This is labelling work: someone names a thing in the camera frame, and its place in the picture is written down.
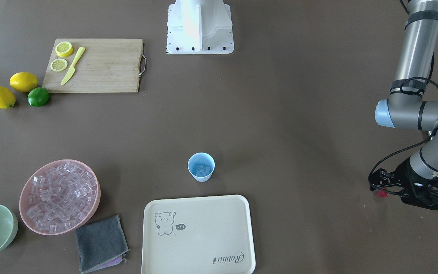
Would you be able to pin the yellow plastic knife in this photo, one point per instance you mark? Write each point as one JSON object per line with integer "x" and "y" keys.
{"x": 71, "y": 69}

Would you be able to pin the yellow lemon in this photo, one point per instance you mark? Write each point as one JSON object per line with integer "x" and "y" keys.
{"x": 7, "y": 98}
{"x": 23, "y": 81}

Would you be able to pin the lemon half slice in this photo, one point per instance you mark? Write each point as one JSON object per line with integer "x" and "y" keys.
{"x": 64, "y": 49}

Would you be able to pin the clear ice cube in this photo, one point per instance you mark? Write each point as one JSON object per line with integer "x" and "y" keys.
{"x": 202, "y": 170}

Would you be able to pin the yellow lemon lower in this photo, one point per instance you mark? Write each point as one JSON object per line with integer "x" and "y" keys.
{"x": 7, "y": 98}

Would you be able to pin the green lime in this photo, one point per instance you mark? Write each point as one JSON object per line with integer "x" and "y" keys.
{"x": 38, "y": 97}

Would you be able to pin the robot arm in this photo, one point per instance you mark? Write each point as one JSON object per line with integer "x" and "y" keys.
{"x": 413, "y": 104}

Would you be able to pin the beige rabbit tray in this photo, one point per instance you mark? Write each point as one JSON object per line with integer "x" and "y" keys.
{"x": 202, "y": 235}

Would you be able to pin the yellow lemon upper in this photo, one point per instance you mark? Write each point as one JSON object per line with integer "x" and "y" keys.
{"x": 23, "y": 81}

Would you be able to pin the blue plastic cup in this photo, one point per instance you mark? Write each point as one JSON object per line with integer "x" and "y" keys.
{"x": 200, "y": 158}

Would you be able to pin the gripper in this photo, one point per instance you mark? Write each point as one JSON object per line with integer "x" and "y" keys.
{"x": 404, "y": 176}

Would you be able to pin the pink bowl of ice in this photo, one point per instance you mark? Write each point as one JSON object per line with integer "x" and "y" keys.
{"x": 59, "y": 197}

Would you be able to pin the red strawberry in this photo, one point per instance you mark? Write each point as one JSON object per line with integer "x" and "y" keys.
{"x": 382, "y": 193}

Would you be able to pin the wooden cutting board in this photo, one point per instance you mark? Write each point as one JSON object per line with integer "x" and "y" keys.
{"x": 107, "y": 65}

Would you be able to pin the grey folded cloth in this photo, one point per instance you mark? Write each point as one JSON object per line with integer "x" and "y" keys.
{"x": 101, "y": 244}

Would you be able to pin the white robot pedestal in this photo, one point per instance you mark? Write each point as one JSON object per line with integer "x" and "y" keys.
{"x": 199, "y": 27}

